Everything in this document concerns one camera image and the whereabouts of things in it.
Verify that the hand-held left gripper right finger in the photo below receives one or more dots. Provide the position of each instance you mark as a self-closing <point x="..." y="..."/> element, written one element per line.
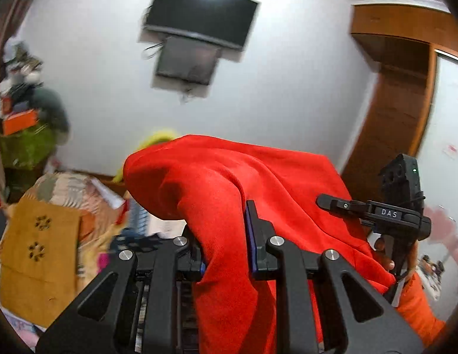
<point x="251" y="245"/>

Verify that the wall television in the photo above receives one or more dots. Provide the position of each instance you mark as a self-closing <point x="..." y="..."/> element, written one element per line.
<point x="203" y="11"/>

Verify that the white wardrobe with stickers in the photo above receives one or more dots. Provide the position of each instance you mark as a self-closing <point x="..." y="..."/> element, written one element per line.
<point x="441" y="250"/>

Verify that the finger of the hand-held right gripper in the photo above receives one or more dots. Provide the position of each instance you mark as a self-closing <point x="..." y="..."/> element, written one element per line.
<point x="341" y="205"/>

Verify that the white door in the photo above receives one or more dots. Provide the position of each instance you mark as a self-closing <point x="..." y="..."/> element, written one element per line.
<point x="450" y="118"/>

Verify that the blue patterned bedcover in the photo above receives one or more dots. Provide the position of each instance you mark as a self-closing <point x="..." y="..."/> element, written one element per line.
<point x="147" y="228"/>

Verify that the mustard blanket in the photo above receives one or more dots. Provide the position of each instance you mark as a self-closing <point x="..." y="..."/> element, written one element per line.
<point x="40" y="250"/>

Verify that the small dark wall screen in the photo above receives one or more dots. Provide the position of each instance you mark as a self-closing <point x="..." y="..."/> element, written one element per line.
<point x="188" y="61"/>

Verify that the red garment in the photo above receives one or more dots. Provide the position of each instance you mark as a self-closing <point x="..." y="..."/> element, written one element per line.
<point x="221" y="177"/>

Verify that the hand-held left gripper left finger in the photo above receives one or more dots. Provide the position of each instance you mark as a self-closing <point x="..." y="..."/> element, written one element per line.
<point x="203" y="265"/>

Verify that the pile of clutter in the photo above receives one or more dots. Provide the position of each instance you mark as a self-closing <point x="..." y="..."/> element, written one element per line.
<point x="26" y="118"/>

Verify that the peach patterned blanket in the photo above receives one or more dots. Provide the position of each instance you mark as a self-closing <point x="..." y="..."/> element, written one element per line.
<point x="74" y="191"/>

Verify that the yellow cloth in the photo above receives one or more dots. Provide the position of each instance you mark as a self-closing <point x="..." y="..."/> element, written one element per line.
<point x="157" y="139"/>

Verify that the person's right hand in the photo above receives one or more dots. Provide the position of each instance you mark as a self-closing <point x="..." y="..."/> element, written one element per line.
<point x="379" y="245"/>

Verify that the person's right forearm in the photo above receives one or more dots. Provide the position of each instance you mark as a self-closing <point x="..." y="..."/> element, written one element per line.
<point x="417" y="309"/>

